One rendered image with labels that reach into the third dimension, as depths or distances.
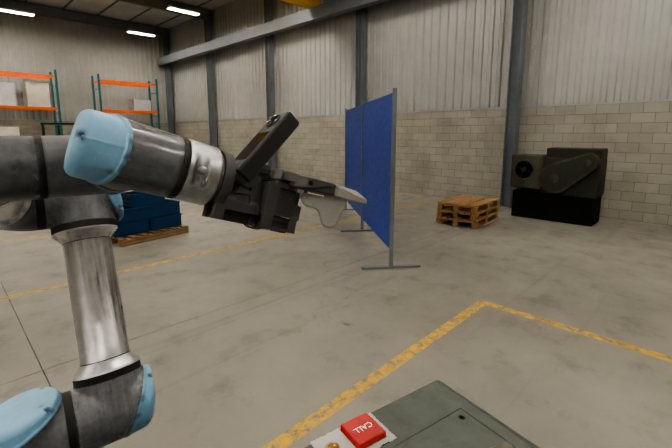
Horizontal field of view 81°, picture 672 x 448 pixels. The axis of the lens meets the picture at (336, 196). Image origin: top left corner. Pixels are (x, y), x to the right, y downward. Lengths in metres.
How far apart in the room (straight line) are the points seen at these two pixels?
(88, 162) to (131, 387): 0.55
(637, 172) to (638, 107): 1.31
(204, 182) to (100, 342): 0.50
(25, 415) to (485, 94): 10.77
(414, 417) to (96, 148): 0.70
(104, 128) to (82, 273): 0.49
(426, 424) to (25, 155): 0.75
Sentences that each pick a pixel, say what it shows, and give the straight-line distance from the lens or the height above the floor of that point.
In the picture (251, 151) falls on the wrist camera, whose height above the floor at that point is 1.76.
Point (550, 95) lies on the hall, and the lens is 10.49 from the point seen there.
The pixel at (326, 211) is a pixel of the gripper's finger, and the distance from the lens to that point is 0.54.
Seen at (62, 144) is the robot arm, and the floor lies 1.77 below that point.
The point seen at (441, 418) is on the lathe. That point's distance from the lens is 0.88.
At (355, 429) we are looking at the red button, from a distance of 0.81.
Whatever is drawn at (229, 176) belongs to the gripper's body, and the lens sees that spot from 0.49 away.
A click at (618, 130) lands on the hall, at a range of 10.12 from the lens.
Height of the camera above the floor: 1.79
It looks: 9 degrees down
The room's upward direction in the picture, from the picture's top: straight up
